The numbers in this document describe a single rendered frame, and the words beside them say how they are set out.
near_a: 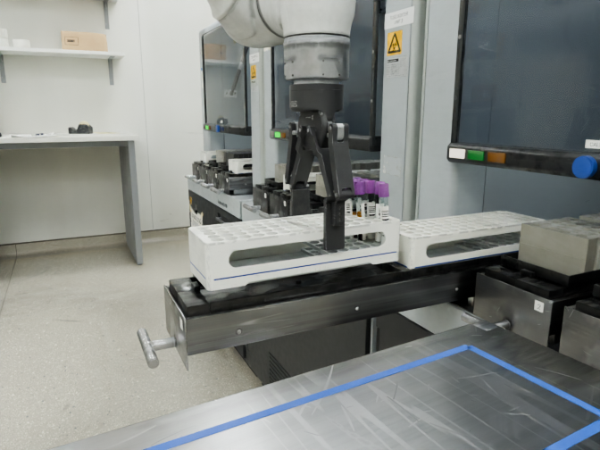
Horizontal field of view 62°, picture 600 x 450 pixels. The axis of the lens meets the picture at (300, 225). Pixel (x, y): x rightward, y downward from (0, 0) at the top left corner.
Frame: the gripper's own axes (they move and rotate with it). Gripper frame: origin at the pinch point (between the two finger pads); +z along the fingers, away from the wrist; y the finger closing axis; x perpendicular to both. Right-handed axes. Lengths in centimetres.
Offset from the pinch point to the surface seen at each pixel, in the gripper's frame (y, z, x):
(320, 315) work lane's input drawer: 6.7, 11.0, -2.8
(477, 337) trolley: 27.7, 6.8, 4.7
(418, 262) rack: 5.1, 6.2, 15.2
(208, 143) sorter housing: -180, -2, 34
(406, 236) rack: 3.7, 2.2, 13.8
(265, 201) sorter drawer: -81, 11, 24
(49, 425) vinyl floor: -111, 88, -45
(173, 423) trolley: 28.8, 6.8, -27.3
